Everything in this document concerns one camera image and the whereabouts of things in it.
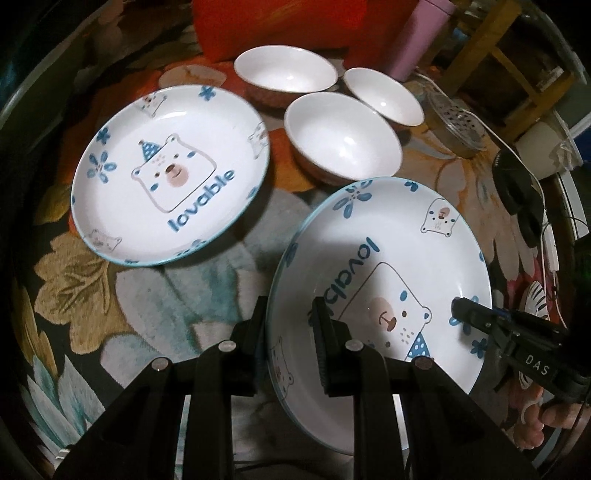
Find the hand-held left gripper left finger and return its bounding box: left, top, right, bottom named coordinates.
left=53, top=295, right=271, bottom=480

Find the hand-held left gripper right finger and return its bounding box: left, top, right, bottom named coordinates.
left=310, top=296, right=511, bottom=480

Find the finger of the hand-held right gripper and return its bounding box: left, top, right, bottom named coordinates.
left=450, top=298, right=513, bottom=343

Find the white bear print plate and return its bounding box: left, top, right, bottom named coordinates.
left=70, top=85, right=271, bottom=266
left=266, top=177, right=494, bottom=450

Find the white bowl brown outside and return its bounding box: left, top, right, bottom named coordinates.
left=283, top=92, right=403, bottom=186
left=343, top=68, right=425, bottom=134
left=233, top=44, right=340, bottom=110

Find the person's right hand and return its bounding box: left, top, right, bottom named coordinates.
left=538, top=399, right=591, bottom=448

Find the white power strip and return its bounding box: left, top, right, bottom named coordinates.
left=544, top=225, right=562, bottom=274

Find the black slipper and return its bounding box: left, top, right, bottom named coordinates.
left=516, top=208, right=549, bottom=248
left=491, top=150, right=544, bottom=217

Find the wooden stool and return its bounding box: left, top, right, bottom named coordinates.
left=443, top=0, right=580, bottom=121

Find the pink bottle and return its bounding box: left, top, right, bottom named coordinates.
left=389, top=0, right=457, bottom=80

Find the white cable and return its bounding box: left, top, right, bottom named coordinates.
left=413, top=71, right=561, bottom=287

